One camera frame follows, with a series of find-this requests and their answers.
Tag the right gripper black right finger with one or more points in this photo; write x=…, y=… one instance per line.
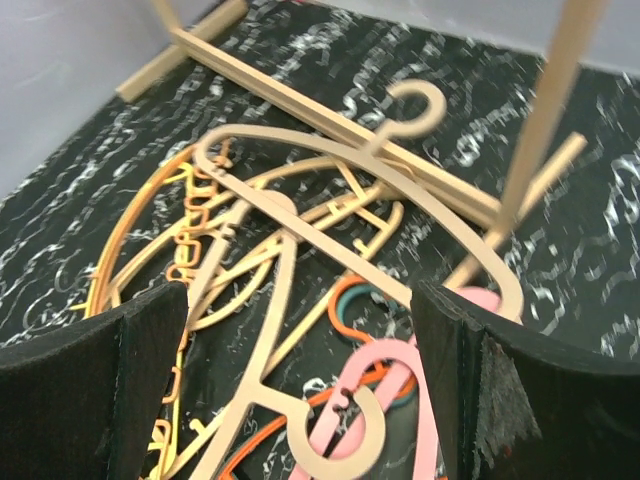
x=511, y=403

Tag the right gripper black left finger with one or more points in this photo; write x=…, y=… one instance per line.
x=80, y=402

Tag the beige plastic hanger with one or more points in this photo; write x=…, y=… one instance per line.
x=387, y=228

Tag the pink flat plastic hanger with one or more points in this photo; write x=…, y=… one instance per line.
x=407, y=363

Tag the orange plastic curved hanger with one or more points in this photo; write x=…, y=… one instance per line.
x=231, y=288

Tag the wooden garment rack frame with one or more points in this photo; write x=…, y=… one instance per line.
x=529, y=176

